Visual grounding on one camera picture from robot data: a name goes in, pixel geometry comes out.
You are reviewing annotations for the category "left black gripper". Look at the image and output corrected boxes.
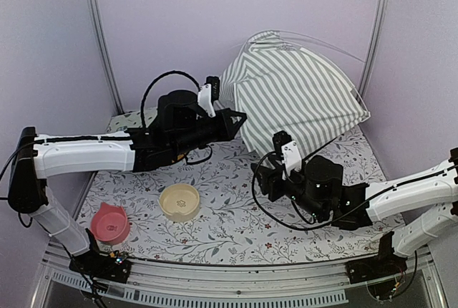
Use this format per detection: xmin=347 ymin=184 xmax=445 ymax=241
xmin=172 ymin=107 xmax=247 ymax=157

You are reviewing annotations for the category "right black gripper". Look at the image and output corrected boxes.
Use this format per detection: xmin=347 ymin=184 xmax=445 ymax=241
xmin=250 ymin=154 xmax=326 ymax=221

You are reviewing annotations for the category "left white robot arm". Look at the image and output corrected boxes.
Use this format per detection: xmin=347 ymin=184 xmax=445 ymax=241
xmin=6 ymin=90 xmax=247 ymax=275

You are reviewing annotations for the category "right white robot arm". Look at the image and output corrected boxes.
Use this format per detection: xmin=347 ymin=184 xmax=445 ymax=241
xmin=251 ymin=148 xmax=457 ymax=276

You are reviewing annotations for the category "cream pet bowl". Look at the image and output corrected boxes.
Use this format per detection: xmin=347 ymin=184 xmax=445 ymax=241
xmin=158 ymin=183 xmax=200 ymax=223

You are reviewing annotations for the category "red cat-ear pet bowl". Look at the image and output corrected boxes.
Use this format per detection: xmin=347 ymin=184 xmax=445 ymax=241
xmin=90 ymin=202 xmax=130 ymax=246

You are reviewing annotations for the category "green patterned cushion mat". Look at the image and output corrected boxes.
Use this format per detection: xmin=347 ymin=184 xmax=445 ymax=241
xmin=106 ymin=107 xmax=157 ymax=133

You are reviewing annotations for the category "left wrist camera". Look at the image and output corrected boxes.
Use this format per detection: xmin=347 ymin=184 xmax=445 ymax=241
xmin=198 ymin=76 xmax=220 ymax=117

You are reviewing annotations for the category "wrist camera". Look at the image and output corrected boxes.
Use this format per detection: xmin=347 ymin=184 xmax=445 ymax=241
xmin=273 ymin=130 xmax=302 ymax=183
xmin=198 ymin=76 xmax=220 ymax=117

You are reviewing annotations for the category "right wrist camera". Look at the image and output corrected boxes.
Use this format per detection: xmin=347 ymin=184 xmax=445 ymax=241
xmin=273 ymin=130 xmax=302 ymax=183

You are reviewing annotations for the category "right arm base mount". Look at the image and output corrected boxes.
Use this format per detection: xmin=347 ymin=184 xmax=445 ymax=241
xmin=345 ymin=254 xmax=407 ymax=284

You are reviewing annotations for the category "front aluminium rail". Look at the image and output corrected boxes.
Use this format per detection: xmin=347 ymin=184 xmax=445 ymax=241
xmin=31 ymin=242 xmax=452 ymax=307

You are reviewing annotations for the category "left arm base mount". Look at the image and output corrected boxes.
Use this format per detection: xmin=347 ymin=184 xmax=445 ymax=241
xmin=69 ymin=250 xmax=132 ymax=284

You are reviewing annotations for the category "left aluminium frame post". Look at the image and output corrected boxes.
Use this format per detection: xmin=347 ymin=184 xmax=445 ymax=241
xmin=87 ymin=0 xmax=125 ymax=115

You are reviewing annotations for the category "aluminium frame post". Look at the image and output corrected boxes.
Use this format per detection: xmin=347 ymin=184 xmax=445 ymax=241
xmin=352 ymin=0 xmax=394 ymax=90
xmin=87 ymin=0 xmax=125 ymax=115

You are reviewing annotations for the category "right aluminium frame post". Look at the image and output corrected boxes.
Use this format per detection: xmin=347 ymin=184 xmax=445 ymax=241
xmin=352 ymin=0 xmax=394 ymax=90

